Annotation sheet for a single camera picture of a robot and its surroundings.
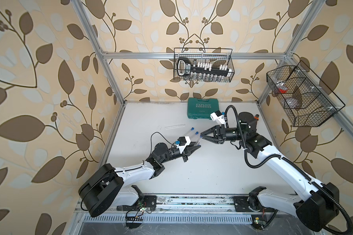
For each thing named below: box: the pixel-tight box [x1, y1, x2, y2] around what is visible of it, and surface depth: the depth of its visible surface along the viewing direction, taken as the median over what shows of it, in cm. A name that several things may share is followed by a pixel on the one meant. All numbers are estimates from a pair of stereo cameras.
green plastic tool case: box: [187, 97, 220, 120], surface depth 114 cm
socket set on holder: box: [176, 57, 233, 82], surface depth 86 cm
